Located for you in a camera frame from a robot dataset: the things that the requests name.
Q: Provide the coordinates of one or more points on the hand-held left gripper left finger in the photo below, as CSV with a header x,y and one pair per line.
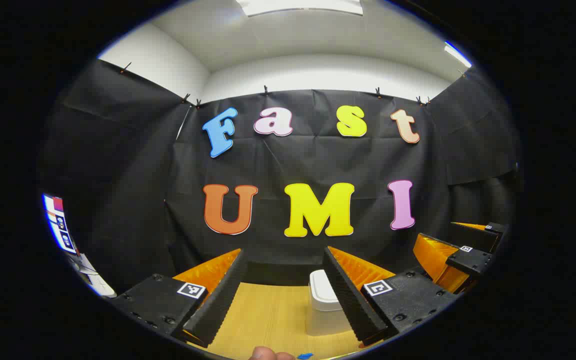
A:
x,y
223,300

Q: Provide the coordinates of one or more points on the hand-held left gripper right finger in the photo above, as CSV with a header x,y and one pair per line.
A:
x,y
350,300

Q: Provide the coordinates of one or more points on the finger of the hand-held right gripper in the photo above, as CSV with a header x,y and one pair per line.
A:
x,y
470,261
473,236

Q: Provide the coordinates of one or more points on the white desktop garbage bin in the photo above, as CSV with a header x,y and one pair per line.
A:
x,y
324,290

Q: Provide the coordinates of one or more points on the blue paper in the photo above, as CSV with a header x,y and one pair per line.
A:
x,y
305,356

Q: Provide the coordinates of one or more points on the white side table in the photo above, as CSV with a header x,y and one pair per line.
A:
x,y
95,282

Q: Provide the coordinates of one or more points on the black backdrop cloth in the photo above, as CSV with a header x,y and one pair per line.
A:
x,y
278,160

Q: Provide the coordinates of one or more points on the large ceiling light panel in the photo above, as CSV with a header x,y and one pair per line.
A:
x,y
298,5

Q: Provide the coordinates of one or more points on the wall poster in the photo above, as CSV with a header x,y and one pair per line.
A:
x,y
58,225

